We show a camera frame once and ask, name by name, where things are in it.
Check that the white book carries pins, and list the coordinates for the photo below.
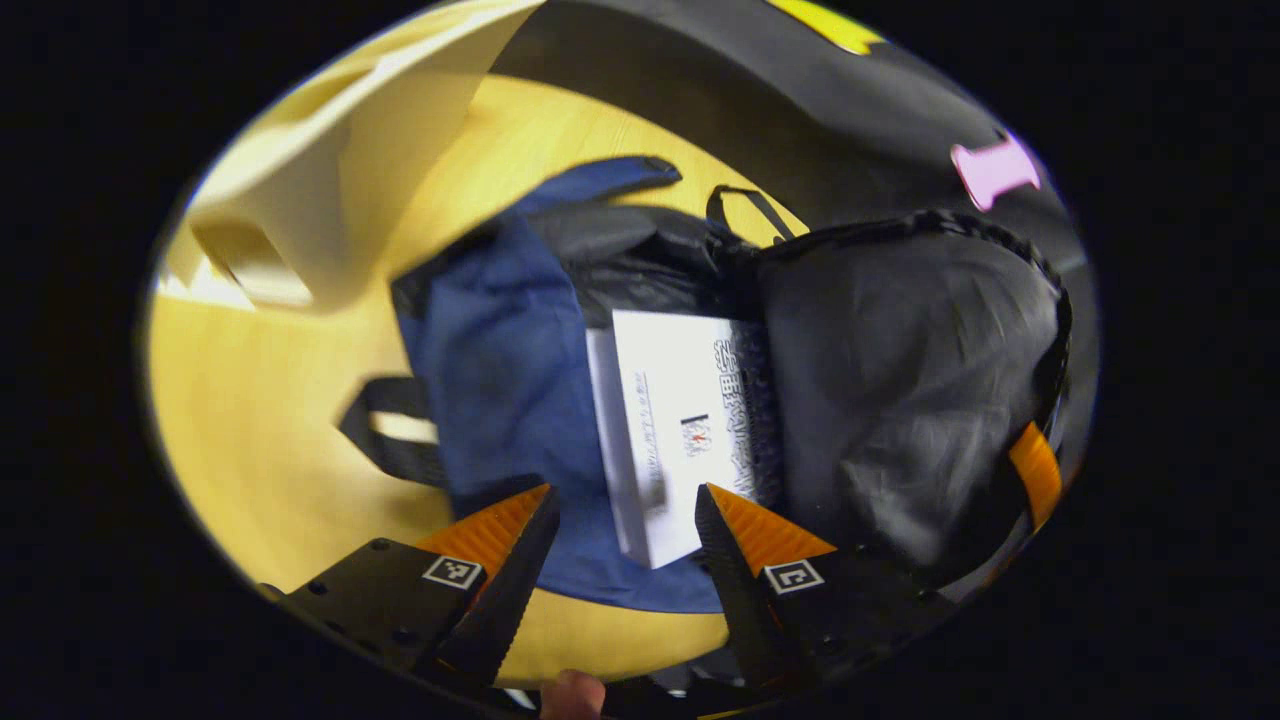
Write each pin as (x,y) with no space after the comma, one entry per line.
(660,420)

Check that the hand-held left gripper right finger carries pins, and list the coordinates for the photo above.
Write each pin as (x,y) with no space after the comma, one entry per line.
(735,600)

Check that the white plastic bookshelf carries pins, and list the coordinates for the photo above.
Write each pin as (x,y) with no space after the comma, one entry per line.
(330,180)

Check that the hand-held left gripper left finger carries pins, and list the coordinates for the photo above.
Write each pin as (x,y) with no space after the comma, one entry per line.
(510,600)

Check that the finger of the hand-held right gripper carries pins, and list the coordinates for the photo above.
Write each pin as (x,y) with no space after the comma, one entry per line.
(1035,470)

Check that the blue and black schoolbag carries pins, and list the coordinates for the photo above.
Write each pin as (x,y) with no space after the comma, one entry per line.
(500,380)

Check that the black backdrop cloth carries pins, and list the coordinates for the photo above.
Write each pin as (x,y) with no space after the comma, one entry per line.
(800,100)

